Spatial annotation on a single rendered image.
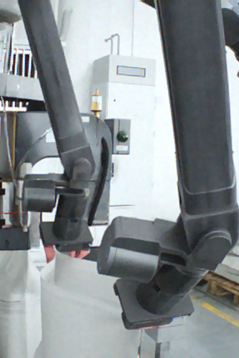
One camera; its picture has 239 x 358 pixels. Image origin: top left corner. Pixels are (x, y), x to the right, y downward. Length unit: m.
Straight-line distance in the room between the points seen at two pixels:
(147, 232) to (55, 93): 0.39
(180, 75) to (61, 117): 0.46
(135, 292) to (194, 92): 0.30
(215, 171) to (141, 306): 0.23
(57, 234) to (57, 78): 0.31
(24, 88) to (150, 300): 0.63
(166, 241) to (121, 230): 0.05
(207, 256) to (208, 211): 0.05
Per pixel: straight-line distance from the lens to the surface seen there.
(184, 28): 0.39
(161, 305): 0.59
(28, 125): 1.10
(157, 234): 0.52
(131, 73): 4.98
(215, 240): 0.48
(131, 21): 5.76
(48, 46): 0.82
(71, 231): 0.92
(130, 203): 4.99
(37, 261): 4.04
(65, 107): 0.84
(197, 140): 0.44
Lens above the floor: 1.28
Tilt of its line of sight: 5 degrees down
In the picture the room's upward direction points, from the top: 2 degrees clockwise
